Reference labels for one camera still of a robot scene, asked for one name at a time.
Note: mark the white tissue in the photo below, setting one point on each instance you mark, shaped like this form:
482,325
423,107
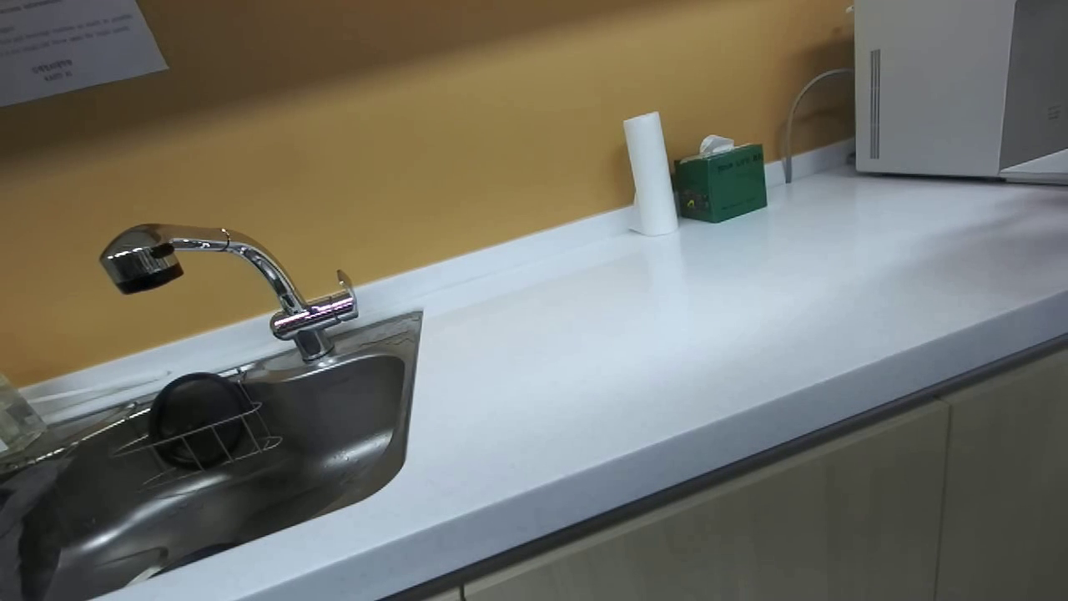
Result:
714,146

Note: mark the beige cabinet door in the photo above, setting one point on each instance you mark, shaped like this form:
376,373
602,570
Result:
778,521
1007,480

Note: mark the stainless steel sink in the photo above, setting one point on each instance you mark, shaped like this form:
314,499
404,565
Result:
335,446

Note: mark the white paper notice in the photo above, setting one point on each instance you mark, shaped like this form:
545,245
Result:
69,37

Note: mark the white paper towel roll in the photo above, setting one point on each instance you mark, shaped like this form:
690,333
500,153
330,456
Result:
653,173

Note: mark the chrome kitchen faucet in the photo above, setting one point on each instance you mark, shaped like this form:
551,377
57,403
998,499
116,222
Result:
269,266

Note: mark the green tissue box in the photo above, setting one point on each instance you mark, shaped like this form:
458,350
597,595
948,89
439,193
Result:
721,185

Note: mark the white water dispenser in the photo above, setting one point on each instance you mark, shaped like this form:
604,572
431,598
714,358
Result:
936,89

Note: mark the clear plastic container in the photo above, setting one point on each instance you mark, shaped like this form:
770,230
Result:
18,419

